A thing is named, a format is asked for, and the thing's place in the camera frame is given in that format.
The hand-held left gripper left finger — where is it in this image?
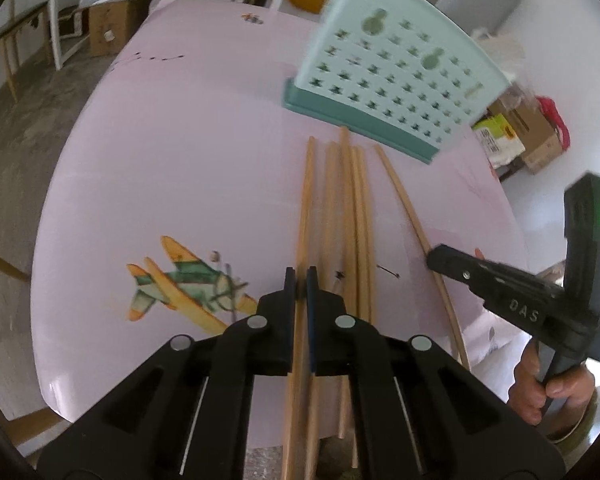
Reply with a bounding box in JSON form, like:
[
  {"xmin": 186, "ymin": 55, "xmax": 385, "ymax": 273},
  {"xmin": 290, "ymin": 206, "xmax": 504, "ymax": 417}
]
[{"xmin": 37, "ymin": 266, "xmax": 298, "ymax": 480}]

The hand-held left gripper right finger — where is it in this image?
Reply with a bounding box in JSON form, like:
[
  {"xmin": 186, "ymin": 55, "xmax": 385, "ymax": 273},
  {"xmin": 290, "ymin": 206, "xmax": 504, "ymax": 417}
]
[{"xmin": 306, "ymin": 266, "xmax": 566, "ymax": 480}]

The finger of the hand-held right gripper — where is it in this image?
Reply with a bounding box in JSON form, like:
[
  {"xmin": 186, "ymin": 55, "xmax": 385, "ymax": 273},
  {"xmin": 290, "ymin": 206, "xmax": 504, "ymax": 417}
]
[{"xmin": 426, "ymin": 243, "xmax": 571, "ymax": 341}]

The bundle of wooden chopsticks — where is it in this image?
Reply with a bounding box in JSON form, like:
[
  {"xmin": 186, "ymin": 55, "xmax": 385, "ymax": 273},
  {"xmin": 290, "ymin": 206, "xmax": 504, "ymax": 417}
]
[{"xmin": 305, "ymin": 126, "xmax": 472, "ymax": 480}]

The single wooden chopstick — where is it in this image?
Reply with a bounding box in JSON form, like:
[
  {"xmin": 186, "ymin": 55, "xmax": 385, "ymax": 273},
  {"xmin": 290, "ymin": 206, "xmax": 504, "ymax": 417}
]
[{"xmin": 280, "ymin": 136, "xmax": 317, "ymax": 480}]

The teal plastic utensil holder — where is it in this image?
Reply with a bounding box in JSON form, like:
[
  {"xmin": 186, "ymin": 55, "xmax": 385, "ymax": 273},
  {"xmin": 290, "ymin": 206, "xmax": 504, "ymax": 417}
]
[{"xmin": 282, "ymin": 0, "xmax": 511, "ymax": 165}]

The person's right hand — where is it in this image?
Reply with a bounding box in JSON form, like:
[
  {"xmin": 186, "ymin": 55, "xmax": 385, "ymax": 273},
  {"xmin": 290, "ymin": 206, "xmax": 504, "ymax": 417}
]
[{"xmin": 510, "ymin": 342, "xmax": 596, "ymax": 426}]

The white and green rice bag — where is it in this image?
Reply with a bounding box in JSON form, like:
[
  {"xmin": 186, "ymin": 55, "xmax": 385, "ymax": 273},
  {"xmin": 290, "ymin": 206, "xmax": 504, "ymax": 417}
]
[{"xmin": 472, "ymin": 112, "xmax": 526, "ymax": 171}]

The large cardboard box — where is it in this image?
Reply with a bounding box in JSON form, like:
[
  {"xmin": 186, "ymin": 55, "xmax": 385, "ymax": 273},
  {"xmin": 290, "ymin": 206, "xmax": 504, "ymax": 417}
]
[{"xmin": 490, "ymin": 95, "xmax": 563, "ymax": 175}]

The small cardboard box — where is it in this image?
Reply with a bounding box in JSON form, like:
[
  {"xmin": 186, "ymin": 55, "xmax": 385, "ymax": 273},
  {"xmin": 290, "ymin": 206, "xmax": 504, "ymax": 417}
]
[{"xmin": 87, "ymin": 0, "xmax": 143, "ymax": 57}]

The white side table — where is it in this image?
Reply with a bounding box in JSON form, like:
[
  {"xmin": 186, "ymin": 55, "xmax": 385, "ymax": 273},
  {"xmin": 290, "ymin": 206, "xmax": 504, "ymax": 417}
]
[{"xmin": 47, "ymin": 0, "xmax": 301, "ymax": 71}]

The white framed panel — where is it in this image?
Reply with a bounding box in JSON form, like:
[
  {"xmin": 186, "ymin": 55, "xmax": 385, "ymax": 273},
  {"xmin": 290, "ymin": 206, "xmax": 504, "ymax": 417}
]
[{"xmin": 55, "ymin": 5, "xmax": 90, "ymax": 41}]

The red bag with handles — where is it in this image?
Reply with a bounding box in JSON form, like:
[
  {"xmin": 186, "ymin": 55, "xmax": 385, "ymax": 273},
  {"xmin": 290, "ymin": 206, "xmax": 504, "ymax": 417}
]
[{"xmin": 536, "ymin": 96, "xmax": 571, "ymax": 151}]

